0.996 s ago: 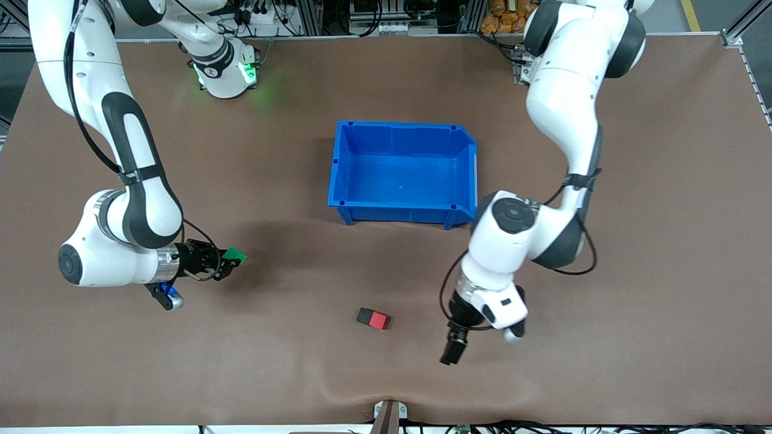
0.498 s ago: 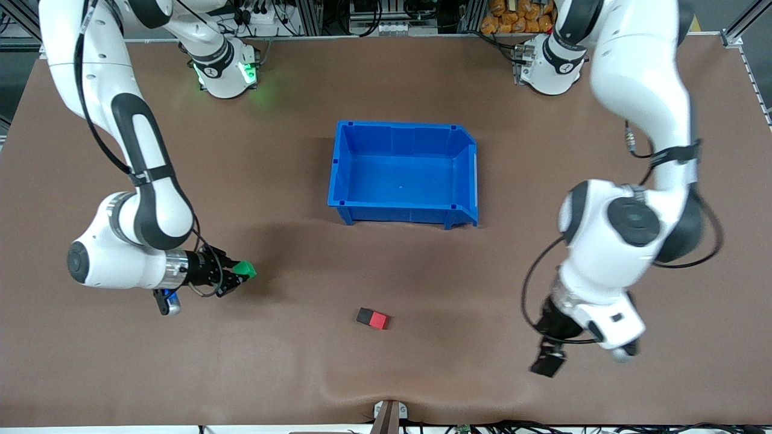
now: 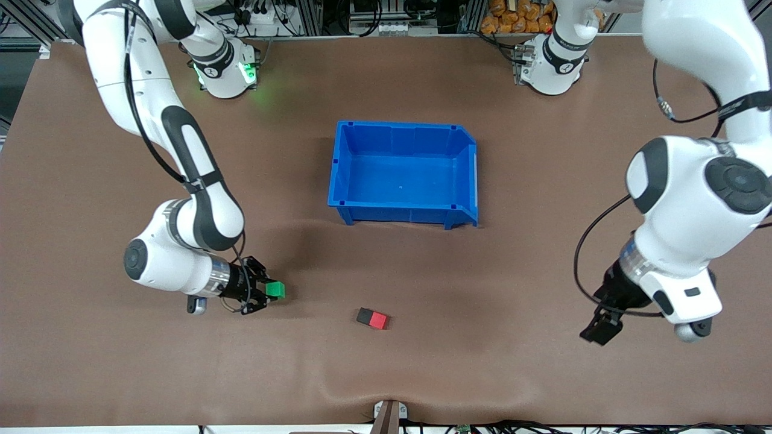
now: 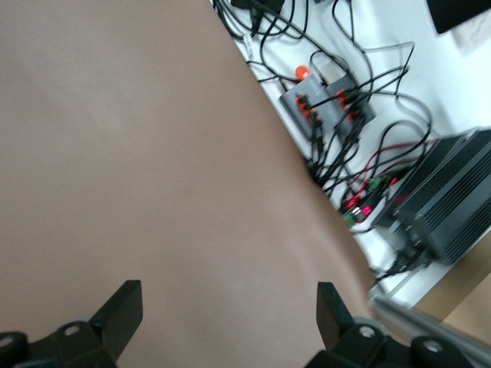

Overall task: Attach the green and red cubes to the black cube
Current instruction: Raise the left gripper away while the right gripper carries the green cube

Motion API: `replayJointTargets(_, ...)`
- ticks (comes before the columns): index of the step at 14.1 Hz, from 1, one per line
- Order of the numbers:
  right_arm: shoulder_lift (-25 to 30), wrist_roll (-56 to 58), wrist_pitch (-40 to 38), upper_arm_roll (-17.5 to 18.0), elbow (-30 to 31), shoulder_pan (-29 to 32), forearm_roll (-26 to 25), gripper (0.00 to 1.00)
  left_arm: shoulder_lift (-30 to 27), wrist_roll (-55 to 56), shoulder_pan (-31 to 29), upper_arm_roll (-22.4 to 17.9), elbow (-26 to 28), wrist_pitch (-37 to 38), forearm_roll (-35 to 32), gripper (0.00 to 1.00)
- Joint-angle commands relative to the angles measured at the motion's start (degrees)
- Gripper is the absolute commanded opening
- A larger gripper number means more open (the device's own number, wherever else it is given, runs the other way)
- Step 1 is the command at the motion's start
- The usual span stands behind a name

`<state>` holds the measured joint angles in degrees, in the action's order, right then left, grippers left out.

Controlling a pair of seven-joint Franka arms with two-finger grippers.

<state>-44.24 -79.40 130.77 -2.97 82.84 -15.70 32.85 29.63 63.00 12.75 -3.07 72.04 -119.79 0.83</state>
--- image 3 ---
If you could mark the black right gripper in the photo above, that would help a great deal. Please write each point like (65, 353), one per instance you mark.
(240, 284)

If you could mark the aluminium extrusion post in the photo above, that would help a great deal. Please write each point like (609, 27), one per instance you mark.
(389, 417)

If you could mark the blue plastic storage bin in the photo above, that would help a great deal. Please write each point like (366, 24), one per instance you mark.
(401, 178)

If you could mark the black cube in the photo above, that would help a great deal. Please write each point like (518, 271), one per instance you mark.
(363, 316)

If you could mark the red cube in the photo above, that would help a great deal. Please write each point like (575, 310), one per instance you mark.
(379, 320)

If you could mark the white power strip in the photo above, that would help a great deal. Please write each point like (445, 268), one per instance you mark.
(262, 17)

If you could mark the green cube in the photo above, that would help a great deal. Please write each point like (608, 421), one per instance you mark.
(275, 290)

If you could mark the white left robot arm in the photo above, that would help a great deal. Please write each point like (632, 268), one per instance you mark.
(699, 193)

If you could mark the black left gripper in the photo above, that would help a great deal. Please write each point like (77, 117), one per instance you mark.
(616, 291)

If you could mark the orange snack bags pile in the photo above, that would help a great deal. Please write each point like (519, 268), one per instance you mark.
(515, 17)

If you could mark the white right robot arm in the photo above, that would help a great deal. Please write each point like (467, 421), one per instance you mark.
(181, 157)

